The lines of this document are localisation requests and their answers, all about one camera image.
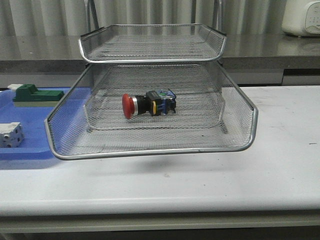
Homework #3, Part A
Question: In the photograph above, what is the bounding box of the red emergency stop button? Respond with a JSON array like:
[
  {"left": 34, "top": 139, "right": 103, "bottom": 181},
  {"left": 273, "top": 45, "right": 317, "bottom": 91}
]
[{"left": 121, "top": 89, "right": 177, "bottom": 119}]

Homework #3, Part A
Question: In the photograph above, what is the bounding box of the blue plastic tray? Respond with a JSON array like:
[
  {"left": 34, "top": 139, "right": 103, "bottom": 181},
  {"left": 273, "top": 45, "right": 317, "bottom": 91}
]
[{"left": 0, "top": 87, "right": 90, "bottom": 161}]

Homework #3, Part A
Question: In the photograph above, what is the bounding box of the green terminal block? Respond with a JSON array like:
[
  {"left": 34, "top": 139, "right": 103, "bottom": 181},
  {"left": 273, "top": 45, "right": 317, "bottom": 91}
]
[{"left": 12, "top": 84, "right": 65, "bottom": 107}]

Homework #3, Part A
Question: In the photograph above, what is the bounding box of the white circuit breaker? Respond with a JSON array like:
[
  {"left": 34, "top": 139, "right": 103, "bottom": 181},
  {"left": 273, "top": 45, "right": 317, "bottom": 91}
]
[{"left": 0, "top": 122, "right": 25, "bottom": 148}]

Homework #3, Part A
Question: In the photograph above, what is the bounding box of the grey stone counter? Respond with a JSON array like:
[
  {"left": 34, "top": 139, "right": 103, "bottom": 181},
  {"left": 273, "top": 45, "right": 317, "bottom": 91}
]
[{"left": 0, "top": 34, "right": 320, "bottom": 88}]

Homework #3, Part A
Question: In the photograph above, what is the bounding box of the white appliance on counter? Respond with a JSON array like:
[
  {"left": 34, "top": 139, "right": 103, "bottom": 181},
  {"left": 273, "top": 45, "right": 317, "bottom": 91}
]
[{"left": 281, "top": 0, "right": 320, "bottom": 38}]

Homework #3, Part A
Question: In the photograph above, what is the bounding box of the silver metal rack frame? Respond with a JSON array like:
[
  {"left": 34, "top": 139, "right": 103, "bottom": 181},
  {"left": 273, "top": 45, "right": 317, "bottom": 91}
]
[{"left": 83, "top": 0, "right": 229, "bottom": 134}]

